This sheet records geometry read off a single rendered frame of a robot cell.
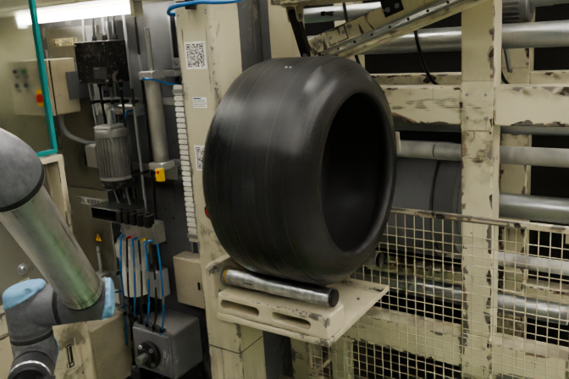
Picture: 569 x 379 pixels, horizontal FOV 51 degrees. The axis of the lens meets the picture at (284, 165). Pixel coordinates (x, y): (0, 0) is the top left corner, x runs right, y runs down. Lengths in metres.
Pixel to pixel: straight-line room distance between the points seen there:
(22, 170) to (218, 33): 0.85
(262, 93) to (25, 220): 0.63
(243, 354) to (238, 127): 0.78
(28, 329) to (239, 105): 0.68
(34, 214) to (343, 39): 1.14
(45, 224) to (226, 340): 0.95
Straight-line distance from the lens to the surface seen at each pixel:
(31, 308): 1.42
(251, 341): 1.92
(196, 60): 1.67
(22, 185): 0.96
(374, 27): 1.81
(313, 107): 1.35
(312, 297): 1.53
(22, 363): 1.40
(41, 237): 1.09
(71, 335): 1.86
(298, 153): 1.31
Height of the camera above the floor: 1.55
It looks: 12 degrees down
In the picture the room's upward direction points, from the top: 4 degrees counter-clockwise
